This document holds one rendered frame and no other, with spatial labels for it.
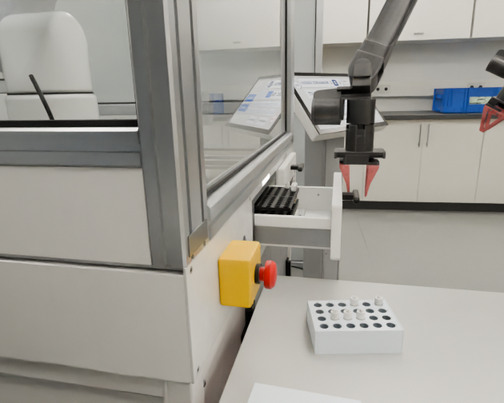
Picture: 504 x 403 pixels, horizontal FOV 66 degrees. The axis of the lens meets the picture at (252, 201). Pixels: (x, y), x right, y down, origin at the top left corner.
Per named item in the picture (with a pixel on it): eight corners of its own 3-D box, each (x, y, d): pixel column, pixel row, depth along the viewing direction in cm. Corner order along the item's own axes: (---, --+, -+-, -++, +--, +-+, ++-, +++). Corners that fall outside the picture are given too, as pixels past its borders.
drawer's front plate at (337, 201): (339, 214, 98) (341, 171, 95) (339, 261, 71) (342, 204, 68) (332, 213, 99) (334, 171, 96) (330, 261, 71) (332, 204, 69)
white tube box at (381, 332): (383, 320, 63) (385, 299, 62) (402, 353, 55) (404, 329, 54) (306, 321, 63) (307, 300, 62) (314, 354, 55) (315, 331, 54)
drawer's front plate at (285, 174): (295, 184, 131) (296, 152, 128) (284, 209, 104) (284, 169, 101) (290, 184, 131) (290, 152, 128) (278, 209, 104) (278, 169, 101)
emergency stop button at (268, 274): (278, 281, 56) (278, 256, 55) (274, 295, 53) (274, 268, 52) (258, 279, 57) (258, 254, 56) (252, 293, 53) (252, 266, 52)
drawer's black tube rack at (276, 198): (298, 213, 95) (298, 186, 93) (290, 238, 78) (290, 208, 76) (211, 209, 99) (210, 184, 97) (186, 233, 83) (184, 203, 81)
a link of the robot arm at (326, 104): (372, 57, 76) (373, 77, 84) (314, 60, 79) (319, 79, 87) (368, 115, 74) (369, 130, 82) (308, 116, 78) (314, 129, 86)
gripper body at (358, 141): (334, 156, 86) (335, 122, 84) (382, 156, 84) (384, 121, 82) (334, 161, 80) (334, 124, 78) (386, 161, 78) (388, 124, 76)
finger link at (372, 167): (342, 192, 88) (343, 150, 86) (374, 193, 87) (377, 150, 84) (342, 199, 82) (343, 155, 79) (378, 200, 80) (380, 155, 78)
